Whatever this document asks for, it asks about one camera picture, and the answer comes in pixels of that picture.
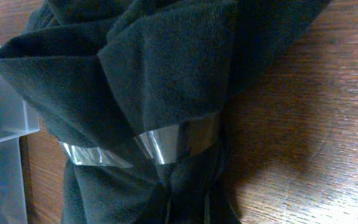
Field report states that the black taped cloth bundle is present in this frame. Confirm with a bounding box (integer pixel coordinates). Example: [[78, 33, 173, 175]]
[[0, 0, 327, 223]]

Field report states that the clear plastic storage bin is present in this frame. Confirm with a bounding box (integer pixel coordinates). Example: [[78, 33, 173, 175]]
[[0, 41, 40, 224]]

